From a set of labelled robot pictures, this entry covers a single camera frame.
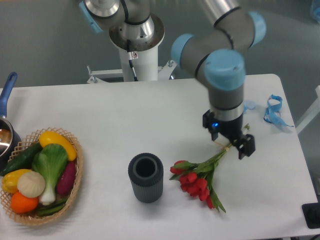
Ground light blue round cap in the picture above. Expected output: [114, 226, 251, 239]
[243, 100, 257, 114]

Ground yellow bell pepper toy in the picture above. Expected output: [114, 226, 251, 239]
[1, 169, 32, 194]

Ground white frame at right edge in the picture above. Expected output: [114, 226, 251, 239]
[296, 85, 320, 135]

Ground red tulip bouquet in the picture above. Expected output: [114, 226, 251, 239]
[170, 143, 232, 212]

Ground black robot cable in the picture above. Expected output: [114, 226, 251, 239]
[126, 39, 139, 82]

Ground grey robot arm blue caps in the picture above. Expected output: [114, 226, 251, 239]
[79, 0, 266, 159]

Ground blue ribbon strip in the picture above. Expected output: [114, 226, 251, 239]
[263, 94, 294, 127]

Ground blue handled saucepan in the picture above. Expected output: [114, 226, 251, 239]
[0, 72, 21, 170]

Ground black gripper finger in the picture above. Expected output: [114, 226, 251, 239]
[202, 110, 220, 141]
[233, 134, 256, 160]

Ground orange fruit toy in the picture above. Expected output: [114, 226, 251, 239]
[10, 191, 39, 214]

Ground dark green cucumber toy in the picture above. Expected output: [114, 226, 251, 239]
[0, 142, 43, 177]

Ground dark grey ribbed vase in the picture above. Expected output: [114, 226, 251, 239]
[128, 152, 164, 204]

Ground green bean pods toy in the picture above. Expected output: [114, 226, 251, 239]
[35, 198, 67, 217]

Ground white metal base frame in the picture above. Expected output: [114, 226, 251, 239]
[86, 59, 179, 85]

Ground black device at table edge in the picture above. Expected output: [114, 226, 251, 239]
[301, 202, 320, 229]

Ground cream steamed bun toy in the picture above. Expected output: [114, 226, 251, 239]
[17, 171, 46, 198]

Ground woven wicker basket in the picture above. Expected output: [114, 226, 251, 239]
[0, 127, 84, 226]

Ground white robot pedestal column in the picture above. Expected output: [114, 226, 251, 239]
[109, 13, 165, 82]

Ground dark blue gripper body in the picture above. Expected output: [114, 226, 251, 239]
[214, 115, 243, 144]

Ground green bok choy toy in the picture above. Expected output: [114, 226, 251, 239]
[31, 143, 68, 206]

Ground yellow squash toy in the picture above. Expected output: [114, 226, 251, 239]
[39, 130, 77, 161]

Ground purple sweet potato toy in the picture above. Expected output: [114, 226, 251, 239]
[56, 161, 77, 196]

